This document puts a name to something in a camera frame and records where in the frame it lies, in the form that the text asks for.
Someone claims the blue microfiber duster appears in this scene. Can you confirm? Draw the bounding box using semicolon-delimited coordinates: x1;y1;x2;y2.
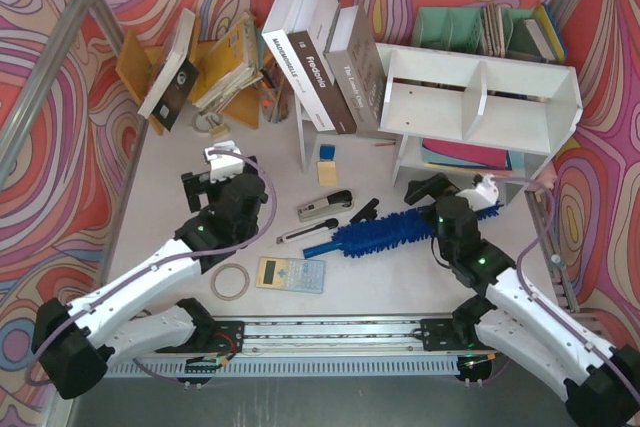
303;202;504;259

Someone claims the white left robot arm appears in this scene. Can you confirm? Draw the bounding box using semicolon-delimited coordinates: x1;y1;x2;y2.
31;141;277;400

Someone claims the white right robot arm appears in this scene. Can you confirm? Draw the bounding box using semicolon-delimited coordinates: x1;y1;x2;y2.
404;174;639;426

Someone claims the white bookshelf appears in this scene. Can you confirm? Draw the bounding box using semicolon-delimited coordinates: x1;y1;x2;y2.
377;43;583;203

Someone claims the coloured paper sheets stack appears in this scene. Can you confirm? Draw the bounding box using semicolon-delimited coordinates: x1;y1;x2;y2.
421;138;524;177

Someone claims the small brass padlock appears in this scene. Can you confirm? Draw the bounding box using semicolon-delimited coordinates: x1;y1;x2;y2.
191;112;229;141

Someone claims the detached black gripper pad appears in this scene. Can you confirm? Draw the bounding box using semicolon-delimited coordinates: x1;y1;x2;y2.
349;198;379;224

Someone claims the black and white utility knife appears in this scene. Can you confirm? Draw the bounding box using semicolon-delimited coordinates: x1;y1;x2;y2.
276;218;339;245

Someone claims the small white side shelf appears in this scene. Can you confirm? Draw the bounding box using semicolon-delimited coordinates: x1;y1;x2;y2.
293;94;356;175

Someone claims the grey and black stapler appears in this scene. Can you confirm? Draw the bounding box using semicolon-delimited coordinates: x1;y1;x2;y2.
297;190;354;222

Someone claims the blue eraser block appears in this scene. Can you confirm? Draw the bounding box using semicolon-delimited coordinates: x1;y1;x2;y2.
319;144;336;162

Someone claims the yellow and blue calculator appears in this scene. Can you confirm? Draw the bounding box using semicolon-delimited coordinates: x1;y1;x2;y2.
256;257;326;294

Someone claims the pink pig figurine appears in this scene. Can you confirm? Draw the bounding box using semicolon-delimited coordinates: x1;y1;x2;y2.
530;162;557;198

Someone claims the clear pencil cup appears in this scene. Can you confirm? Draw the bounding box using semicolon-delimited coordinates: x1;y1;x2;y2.
259;60;290;124

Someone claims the black and white leaning book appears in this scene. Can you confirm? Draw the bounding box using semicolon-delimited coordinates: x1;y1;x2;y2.
138;8;199;134

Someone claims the yellow worn books stack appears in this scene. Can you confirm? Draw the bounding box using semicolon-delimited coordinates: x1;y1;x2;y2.
192;11;261;112

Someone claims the yellow wooden book rack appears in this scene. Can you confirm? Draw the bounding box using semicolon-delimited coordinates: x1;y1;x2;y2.
116;12;262;134

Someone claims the grey Lonely Ones book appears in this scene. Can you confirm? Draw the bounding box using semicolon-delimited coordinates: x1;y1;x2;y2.
325;5;386;137

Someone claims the mint green file organizer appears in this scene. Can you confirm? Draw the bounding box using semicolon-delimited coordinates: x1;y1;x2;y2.
411;5;557;63

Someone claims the brown Fredonia book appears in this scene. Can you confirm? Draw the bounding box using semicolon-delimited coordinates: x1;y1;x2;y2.
288;0;356;134

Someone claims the white Mademoiselle book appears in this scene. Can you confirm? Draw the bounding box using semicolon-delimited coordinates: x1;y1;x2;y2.
261;0;332;132

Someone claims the blue yellow book in organizer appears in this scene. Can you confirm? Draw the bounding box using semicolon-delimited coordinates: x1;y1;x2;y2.
526;3;568;64

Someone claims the brown tape roll ring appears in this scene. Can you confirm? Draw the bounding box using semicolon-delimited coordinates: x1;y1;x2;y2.
210;262;251;302

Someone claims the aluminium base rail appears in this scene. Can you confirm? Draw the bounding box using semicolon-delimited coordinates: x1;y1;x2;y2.
62;309;609;378

